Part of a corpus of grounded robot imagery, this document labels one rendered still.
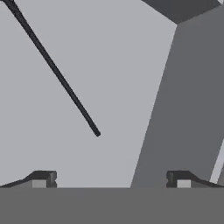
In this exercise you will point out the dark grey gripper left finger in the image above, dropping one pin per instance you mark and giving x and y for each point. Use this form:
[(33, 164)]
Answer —
[(40, 178)]

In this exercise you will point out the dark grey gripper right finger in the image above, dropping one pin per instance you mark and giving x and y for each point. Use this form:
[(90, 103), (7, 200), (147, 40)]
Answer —
[(182, 178)]

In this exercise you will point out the black ladle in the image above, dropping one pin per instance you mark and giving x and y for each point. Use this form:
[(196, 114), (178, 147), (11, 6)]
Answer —
[(55, 67)]

